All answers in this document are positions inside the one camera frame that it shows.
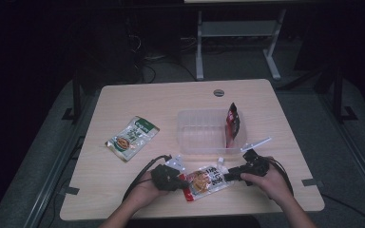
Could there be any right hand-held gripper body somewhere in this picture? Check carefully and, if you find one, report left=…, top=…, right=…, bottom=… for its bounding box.
left=233, top=136, right=273, bottom=186

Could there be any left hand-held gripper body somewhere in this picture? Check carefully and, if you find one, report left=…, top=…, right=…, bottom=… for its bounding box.
left=150, top=154, right=188, bottom=192

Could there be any red and white snack packet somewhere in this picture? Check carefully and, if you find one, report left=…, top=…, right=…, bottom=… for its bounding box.
left=182, top=157, right=233, bottom=203

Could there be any red and black snack packet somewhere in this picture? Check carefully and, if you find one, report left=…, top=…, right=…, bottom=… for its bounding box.
left=224, top=102, right=242, bottom=149

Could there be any clear plastic container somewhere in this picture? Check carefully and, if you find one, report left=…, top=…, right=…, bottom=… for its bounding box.
left=176, top=108, right=248, bottom=156

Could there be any person's left hand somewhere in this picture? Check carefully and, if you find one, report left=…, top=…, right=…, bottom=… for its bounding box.
left=122, top=170, right=169, bottom=213

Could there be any person's right hand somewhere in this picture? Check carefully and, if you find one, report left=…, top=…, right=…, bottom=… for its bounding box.
left=240, top=157, right=294, bottom=207

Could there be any green and white snack packet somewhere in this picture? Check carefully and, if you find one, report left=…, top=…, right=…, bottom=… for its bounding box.
left=105, top=115, right=161, bottom=162

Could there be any grey tape strip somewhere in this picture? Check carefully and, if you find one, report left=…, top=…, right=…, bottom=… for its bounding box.
left=57, top=186, right=81, bottom=196
left=301, top=178, right=325, bottom=188

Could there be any black metal stand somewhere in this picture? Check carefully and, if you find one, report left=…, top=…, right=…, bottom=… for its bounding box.
left=61, top=71, right=84, bottom=124
left=330, top=66, right=359, bottom=124

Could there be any white metal stand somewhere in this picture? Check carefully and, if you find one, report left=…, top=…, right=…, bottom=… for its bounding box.
left=195, top=8, right=288, bottom=82

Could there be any left hand-held gripper black cable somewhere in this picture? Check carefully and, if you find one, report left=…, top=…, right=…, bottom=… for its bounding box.
left=122, top=154, right=173, bottom=202

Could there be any hand-held gripper black cable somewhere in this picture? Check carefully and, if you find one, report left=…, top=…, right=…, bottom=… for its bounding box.
left=122, top=154, right=173, bottom=202
left=265, top=157, right=295, bottom=198

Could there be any right hand-held gripper black cable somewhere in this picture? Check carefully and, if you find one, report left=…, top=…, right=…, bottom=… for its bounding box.
left=265, top=157, right=295, bottom=198

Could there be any black floor cable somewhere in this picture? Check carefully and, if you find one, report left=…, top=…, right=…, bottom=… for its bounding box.
left=320, top=193, right=365, bottom=228

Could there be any tangle of dark floor cables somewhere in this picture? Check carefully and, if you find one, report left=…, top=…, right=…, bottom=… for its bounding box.
left=129, top=31, right=198, bottom=84

